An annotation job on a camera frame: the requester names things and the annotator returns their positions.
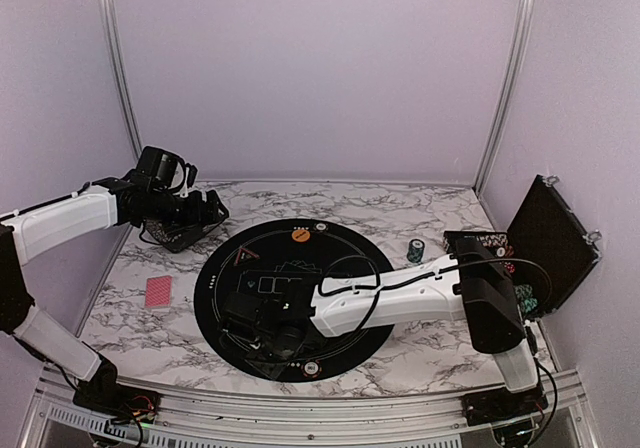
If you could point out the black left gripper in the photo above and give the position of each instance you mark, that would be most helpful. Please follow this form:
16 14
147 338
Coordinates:
209 206

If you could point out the white red chip stack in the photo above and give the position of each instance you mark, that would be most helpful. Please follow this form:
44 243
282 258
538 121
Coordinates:
311 369

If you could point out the red triangular all-in marker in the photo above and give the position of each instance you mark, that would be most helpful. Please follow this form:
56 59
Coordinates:
245 255

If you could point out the orange big blind button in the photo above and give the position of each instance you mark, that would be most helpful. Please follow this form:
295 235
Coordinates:
301 235

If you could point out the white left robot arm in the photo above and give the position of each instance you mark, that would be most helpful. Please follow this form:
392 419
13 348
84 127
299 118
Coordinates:
28 233

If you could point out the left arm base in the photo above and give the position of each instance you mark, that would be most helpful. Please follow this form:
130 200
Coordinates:
104 394

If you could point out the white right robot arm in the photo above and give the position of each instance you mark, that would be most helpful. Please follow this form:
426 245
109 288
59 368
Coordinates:
318 323

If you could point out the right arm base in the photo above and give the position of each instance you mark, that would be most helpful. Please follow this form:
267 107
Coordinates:
511 415

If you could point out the black floral patterned pouch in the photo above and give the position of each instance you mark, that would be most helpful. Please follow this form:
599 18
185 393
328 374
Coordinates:
175 239

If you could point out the round black poker mat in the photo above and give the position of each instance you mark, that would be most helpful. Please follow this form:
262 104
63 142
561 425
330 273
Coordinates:
340 252

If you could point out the red playing card deck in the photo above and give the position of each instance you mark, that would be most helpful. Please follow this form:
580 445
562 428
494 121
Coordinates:
158 293

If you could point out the green poker chip stack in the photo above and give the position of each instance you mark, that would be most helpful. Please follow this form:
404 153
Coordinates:
415 251

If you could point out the black poker chip case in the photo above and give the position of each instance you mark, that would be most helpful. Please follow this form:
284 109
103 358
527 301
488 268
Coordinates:
548 251

